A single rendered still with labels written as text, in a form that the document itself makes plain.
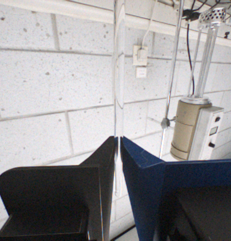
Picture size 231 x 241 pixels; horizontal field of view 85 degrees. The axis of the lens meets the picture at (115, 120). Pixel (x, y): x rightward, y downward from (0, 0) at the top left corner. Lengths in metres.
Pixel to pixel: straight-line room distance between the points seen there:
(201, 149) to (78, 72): 0.52
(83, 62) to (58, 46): 0.10
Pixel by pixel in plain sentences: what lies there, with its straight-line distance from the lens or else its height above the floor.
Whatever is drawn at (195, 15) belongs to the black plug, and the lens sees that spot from 0.84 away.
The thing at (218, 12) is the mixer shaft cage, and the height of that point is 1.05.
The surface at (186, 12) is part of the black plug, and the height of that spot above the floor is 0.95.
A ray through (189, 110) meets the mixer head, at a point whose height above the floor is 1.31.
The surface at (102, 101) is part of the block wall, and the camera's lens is 0.61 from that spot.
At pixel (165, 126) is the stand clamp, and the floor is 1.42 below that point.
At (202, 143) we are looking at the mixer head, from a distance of 0.49.
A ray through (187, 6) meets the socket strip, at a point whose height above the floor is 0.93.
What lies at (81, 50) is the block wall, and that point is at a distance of 0.58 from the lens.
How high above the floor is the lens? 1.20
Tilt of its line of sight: 21 degrees up
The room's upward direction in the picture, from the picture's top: 180 degrees clockwise
